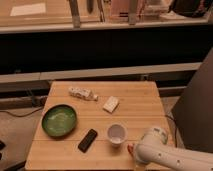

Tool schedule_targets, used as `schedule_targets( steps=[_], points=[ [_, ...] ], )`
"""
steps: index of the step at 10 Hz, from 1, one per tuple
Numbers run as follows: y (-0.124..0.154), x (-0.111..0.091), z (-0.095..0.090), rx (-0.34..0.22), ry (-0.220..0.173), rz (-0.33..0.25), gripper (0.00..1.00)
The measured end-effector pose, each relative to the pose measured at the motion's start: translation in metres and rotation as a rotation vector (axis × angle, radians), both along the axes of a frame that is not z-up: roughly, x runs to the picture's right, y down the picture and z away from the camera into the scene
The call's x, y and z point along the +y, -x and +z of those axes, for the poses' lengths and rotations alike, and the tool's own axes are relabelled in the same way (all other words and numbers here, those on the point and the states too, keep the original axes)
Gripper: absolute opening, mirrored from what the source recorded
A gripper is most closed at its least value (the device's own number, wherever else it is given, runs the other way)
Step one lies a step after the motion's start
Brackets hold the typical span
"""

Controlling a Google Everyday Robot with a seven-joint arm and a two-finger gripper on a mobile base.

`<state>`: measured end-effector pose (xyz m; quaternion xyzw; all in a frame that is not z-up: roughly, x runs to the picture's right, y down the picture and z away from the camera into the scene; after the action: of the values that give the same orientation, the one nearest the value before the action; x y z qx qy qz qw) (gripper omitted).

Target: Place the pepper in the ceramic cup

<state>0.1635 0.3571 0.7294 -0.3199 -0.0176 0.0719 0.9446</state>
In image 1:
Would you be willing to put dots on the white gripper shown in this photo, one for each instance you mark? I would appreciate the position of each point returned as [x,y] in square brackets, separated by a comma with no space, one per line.
[140,166]

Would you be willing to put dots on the red pepper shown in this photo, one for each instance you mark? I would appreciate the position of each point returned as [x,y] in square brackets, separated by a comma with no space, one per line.
[130,148]

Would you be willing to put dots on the dark robot base panel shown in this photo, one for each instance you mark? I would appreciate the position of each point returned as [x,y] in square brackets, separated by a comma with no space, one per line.
[193,112]

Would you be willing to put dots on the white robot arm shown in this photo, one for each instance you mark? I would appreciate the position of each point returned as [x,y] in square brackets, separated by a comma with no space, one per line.
[152,147]

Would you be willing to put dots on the white ceramic cup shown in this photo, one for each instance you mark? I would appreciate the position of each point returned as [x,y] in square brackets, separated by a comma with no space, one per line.
[116,134]

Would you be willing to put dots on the black remote control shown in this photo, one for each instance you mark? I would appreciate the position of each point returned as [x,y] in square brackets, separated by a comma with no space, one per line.
[87,140]

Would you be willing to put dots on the green bowl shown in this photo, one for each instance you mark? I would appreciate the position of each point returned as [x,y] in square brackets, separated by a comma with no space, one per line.
[59,120]

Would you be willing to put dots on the white paper sheet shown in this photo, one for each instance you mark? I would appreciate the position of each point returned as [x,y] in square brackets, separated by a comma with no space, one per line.
[37,8]

